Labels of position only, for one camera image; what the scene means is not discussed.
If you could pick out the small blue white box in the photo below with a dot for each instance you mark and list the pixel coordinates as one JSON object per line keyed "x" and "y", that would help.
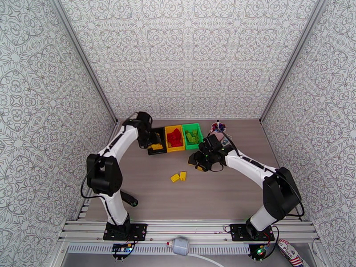
{"x": 225, "y": 141}

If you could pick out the circuit board with green light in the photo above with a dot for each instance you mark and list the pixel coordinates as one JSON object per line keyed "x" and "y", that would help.
{"x": 261, "y": 250}

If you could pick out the aluminium frame post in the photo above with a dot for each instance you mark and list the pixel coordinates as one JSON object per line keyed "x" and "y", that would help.
{"x": 86, "y": 60}
{"x": 290, "y": 60}

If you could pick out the yellow plastic bin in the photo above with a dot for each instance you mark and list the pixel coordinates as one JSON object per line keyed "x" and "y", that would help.
{"x": 174, "y": 148}

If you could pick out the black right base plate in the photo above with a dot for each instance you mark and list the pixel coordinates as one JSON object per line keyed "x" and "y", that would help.
{"x": 239, "y": 233}

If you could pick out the pink cup with pens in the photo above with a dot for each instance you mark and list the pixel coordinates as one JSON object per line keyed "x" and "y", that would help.
{"x": 215, "y": 132}

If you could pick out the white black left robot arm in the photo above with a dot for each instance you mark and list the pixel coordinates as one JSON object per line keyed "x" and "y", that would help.
{"x": 122, "y": 141}

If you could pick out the green plastic bin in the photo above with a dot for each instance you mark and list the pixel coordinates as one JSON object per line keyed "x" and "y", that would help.
{"x": 192, "y": 147}

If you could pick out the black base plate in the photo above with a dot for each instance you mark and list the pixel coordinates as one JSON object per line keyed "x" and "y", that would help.
{"x": 239, "y": 233}
{"x": 137, "y": 231}

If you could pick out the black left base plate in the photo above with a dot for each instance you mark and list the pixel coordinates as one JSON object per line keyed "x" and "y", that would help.
{"x": 137, "y": 231}

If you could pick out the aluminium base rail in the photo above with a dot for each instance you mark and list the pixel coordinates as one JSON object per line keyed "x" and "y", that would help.
{"x": 194, "y": 228}

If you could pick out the white power adapter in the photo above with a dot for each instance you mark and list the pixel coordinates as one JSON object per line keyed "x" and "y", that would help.
{"x": 180, "y": 246}

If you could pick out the black plastic bin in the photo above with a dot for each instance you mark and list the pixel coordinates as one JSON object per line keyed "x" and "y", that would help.
{"x": 160, "y": 152}

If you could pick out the long green lego brick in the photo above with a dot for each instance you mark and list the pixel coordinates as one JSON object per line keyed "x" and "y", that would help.
{"x": 198, "y": 138}

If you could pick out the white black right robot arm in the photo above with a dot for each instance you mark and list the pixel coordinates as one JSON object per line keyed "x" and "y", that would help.
{"x": 250, "y": 166}

